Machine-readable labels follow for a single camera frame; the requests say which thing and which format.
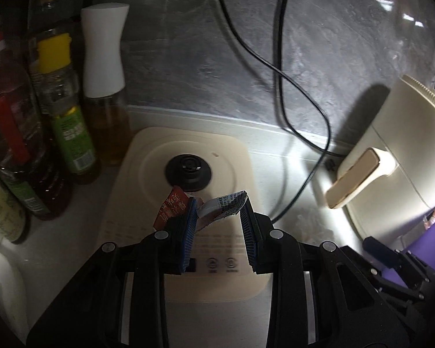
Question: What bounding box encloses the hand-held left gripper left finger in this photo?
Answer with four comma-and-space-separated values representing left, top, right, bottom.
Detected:
27, 197, 198, 348

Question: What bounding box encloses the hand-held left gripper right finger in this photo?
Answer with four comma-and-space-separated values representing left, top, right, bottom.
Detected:
239, 201, 410, 348

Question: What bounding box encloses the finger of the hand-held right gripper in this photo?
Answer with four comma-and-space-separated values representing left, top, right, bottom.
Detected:
362, 236, 404, 270

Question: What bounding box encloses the red sachet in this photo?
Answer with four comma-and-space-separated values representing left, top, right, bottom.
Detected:
154, 186, 204, 231

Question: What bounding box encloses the blue-printed white wrapper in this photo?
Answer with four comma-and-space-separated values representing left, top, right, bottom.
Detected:
197, 189, 248, 231

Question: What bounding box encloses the white air fryer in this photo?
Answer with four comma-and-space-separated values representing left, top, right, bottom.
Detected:
324, 74, 435, 240

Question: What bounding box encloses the yellow-capped green-label bottle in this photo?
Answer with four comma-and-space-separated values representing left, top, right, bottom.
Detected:
29, 32, 102, 185

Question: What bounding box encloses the beige-label bottle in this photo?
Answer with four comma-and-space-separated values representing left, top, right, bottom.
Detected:
0, 167, 31, 245

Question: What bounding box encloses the white plastic jug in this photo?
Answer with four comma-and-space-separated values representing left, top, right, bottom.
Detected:
0, 241, 30, 345

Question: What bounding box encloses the white-capped oil spray bottle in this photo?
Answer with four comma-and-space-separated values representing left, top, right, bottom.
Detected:
80, 3, 133, 167

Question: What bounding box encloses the red-capped dark bottle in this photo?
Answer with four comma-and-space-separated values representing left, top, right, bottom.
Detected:
0, 31, 73, 222

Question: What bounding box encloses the dark glass bottle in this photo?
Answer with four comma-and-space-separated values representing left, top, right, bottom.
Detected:
29, 0, 81, 39

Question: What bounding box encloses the black power cable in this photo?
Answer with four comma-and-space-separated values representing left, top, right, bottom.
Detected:
214, 0, 332, 169
270, 0, 349, 223

